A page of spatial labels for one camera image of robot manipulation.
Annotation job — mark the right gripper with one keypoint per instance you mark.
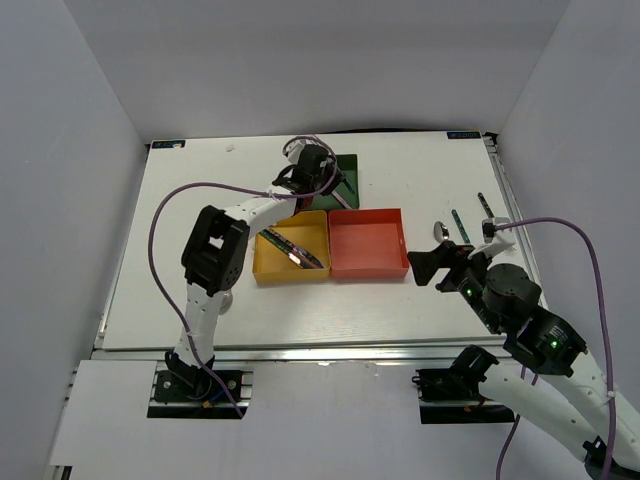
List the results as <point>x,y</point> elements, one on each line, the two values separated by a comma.
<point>447,255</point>

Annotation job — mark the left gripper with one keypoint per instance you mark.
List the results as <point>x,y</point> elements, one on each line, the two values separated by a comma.
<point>329,169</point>

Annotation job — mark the black handled spoon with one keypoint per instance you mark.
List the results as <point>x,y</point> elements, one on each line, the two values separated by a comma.
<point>440,232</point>

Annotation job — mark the black handled fork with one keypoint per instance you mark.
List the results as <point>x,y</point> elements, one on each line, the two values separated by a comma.
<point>485,205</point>

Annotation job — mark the black handled knife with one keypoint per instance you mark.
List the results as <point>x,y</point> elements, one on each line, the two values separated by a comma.
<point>302,245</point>

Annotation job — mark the pink handled spoon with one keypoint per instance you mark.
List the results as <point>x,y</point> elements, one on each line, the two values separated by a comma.
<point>227,300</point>

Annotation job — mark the green handled fork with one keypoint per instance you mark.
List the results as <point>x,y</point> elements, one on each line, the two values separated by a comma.
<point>348,186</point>

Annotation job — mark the pink handled fork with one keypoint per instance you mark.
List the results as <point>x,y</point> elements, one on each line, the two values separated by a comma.
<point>341,200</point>

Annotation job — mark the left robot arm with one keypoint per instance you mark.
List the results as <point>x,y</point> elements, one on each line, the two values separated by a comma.
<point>214,254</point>

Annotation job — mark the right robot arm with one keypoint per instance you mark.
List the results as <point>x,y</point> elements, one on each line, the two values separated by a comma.
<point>594,423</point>

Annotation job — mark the green container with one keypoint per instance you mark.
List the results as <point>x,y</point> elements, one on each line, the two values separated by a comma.
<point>348,164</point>

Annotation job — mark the yellow container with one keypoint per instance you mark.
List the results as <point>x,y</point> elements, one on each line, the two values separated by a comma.
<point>270,266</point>

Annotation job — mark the red container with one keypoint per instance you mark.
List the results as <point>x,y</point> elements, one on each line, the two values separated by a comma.
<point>367,244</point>

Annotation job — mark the right blue corner label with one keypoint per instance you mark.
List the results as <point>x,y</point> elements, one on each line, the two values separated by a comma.
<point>462,135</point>

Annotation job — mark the blue corner label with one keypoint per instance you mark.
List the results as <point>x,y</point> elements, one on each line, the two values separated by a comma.
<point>462,135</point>
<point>168,144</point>

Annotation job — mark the left blue corner label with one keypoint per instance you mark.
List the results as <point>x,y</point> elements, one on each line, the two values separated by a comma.
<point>168,144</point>

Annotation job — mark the green handled spoon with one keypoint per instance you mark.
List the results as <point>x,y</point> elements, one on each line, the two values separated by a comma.
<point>460,226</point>

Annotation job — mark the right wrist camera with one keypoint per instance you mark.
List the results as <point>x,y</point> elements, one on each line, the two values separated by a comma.
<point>498,237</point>

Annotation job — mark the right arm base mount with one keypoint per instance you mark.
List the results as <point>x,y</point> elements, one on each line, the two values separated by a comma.
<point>451,396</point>

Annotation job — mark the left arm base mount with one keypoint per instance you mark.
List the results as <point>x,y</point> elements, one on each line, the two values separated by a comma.
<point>187,392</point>

